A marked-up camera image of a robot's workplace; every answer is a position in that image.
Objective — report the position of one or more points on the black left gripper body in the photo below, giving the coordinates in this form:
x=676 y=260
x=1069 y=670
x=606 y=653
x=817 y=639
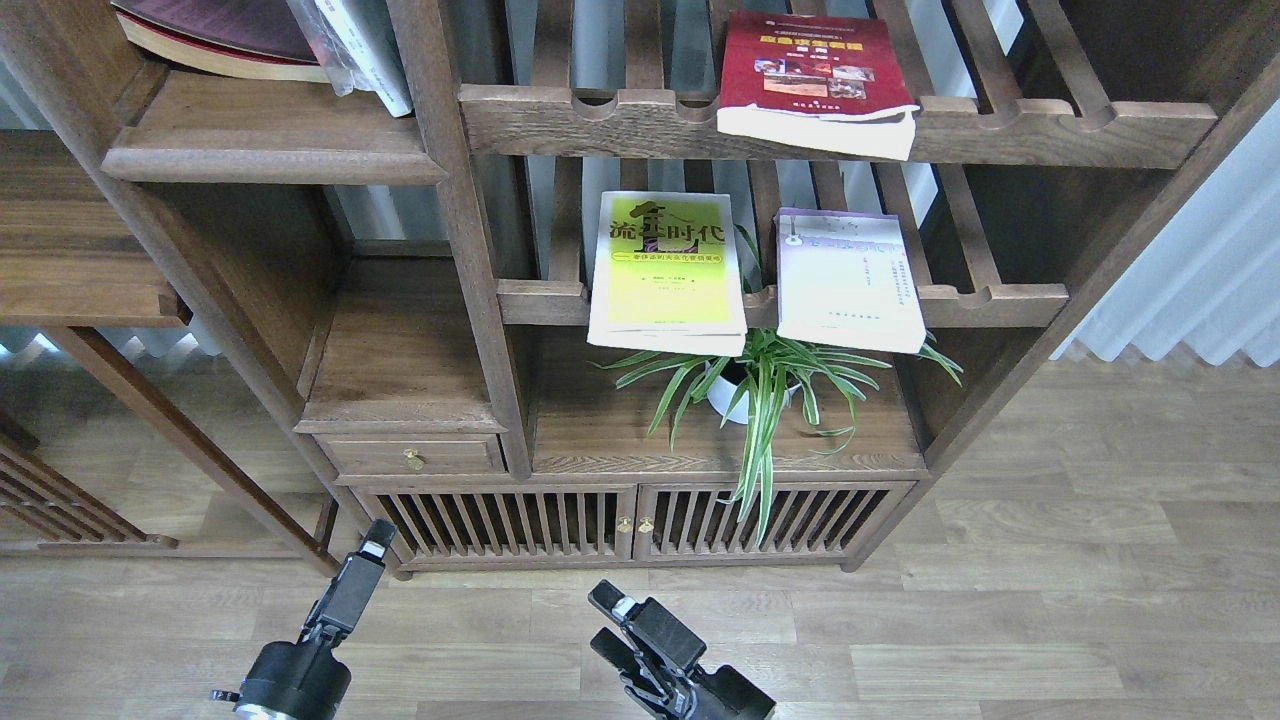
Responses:
x=293 y=680

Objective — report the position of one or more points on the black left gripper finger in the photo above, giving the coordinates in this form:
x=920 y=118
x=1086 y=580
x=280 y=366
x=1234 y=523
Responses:
x=337 y=612

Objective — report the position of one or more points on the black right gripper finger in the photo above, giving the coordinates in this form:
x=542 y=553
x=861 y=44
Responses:
x=651 y=625
x=620 y=655

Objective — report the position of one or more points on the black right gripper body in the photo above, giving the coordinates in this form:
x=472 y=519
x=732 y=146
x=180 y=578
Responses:
x=675 y=692

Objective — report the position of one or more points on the white and purple book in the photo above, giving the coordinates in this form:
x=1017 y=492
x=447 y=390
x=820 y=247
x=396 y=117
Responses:
x=844 y=280

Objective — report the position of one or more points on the brass drawer knob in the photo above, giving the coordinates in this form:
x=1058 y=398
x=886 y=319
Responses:
x=414 y=461

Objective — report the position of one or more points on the green spider plant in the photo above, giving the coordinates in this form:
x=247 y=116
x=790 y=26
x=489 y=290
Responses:
x=792 y=366

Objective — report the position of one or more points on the yellow-green paperback book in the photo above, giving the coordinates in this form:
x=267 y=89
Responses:
x=666 y=275

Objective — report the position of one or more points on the dark wooden bookshelf unit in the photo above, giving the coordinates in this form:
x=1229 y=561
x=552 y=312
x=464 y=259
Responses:
x=386 y=283

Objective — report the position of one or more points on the white book in plastic wrap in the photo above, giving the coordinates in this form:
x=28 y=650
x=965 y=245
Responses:
x=354 y=43

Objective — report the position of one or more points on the maroon book with cream pages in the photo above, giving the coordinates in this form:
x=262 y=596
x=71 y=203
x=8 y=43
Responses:
x=240 y=39

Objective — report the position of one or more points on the red paperback book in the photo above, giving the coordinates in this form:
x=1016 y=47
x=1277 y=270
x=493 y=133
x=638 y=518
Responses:
x=824 y=83

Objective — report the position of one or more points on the white pleated curtain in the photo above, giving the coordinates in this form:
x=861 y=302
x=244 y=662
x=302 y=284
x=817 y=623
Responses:
x=1210 y=280

